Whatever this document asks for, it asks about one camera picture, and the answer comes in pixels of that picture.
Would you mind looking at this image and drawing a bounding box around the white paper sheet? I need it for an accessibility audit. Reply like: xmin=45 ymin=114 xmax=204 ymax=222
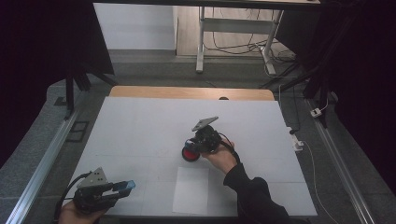
xmin=172 ymin=166 xmax=210 ymax=216

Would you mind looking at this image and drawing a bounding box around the white panel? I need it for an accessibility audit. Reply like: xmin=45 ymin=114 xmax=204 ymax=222
xmin=92 ymin=3 xmax=177 ymax=51

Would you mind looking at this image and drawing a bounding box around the person's right hand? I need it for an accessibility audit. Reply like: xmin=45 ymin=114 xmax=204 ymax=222
xmin=201 ymin=140 xmax=239 ymax=175

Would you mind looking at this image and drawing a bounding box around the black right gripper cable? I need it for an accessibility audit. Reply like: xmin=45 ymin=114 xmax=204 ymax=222
xmin=218 ymin=133 xmax=241 ymax=165

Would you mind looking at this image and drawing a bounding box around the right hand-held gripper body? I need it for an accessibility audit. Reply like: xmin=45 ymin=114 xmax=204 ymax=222
xmin=191 ymin=116 xmax=224 ymax=154

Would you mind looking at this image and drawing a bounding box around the thin white cable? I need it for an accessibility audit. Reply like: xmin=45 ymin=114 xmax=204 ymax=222
xmin=302 ymin=140 xmax=342 ymax=224

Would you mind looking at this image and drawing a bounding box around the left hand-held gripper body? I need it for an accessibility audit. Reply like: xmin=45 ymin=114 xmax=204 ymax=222
xmin=73 ymin=167 xmax=118 ymax=216

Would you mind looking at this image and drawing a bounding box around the black metal stand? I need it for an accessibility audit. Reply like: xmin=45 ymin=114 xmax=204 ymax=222
xmin=63 ymin=60 xmax=119 ymax=120
xmin=261 ymin=59 xmax=332 ymax=129

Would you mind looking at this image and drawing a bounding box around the aluminium rail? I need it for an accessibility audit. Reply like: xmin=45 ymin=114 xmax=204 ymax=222
xmin=306 ymin=99 xmax=376 ymax=224
xmin=6 ymin=108 xmax=81 ymax=224

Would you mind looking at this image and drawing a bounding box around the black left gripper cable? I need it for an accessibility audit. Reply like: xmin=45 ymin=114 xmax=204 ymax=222
xmin=53 ymin=171 xmax=93 ymax=222

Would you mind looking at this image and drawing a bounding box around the tangle of black floor cables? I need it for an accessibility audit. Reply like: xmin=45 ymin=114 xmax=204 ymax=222
xmin=204 ymin=7 xmax=297 ymax=79

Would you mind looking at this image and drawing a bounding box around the round red ink pad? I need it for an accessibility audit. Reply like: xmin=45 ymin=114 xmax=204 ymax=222
xmin=181 ymin=146 xmax=202 ymax=163

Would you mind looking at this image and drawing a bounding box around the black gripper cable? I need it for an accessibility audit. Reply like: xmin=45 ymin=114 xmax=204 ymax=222
xmin=53 ymin=171 xmax=93 ymax=222
xmin=218 ymin=133 xmax=241 ymax=165

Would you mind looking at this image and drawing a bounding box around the white-legged desk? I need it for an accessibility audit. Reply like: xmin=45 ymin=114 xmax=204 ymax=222
xmin=92 ymin=0 xmax=321 ymax=77

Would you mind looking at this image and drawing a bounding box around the black rectangular floor frame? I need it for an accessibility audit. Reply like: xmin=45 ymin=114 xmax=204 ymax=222
xmin=65 ymin=120 xmax=91 ymax=144

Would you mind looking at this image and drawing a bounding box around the white power strip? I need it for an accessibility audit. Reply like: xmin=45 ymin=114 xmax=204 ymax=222
xmin=286 ymin=125 xmax=304 ymax=153

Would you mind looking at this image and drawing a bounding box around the large white table cover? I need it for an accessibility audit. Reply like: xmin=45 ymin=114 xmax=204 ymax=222
xmin=64 ymin=96 xmax=318 ymax=218

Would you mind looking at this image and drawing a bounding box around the black curtain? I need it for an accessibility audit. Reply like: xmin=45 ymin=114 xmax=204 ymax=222
xmin=276 ymin=0 xmax=396 ymax=195
xmin=0 ymin=0 xmax=115 ymax=169

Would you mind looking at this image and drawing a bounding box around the person's left hand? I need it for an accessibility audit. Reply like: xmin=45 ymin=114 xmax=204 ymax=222
xmin=58 ymin=200 xmax=107 ymax=224

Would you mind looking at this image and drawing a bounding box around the blue stamp cap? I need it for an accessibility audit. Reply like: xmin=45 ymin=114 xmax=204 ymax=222
xmin=120 ymin=179 xmax=136 ymax=191

